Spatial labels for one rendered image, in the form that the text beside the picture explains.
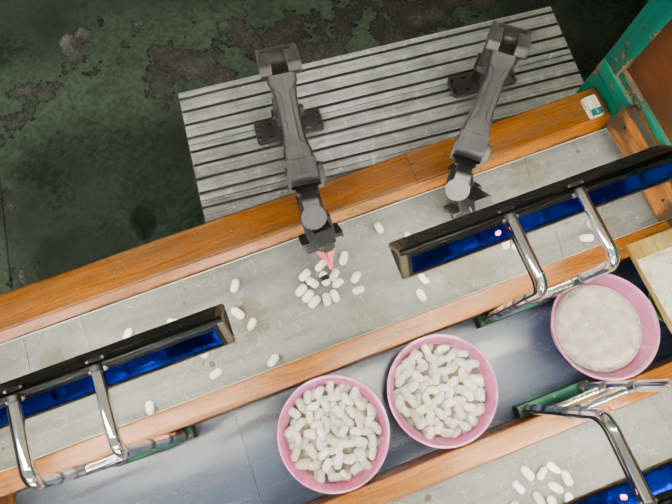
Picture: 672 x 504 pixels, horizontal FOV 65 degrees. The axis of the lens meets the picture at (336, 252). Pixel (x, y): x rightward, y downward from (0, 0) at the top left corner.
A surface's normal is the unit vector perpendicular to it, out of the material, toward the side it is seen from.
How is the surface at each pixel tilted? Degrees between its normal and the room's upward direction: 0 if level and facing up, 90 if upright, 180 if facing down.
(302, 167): 31
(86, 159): 0
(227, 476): 0
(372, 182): 0
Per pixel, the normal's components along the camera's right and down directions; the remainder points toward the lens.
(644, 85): -0.94, 0.34
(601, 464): 0.00, -0.25
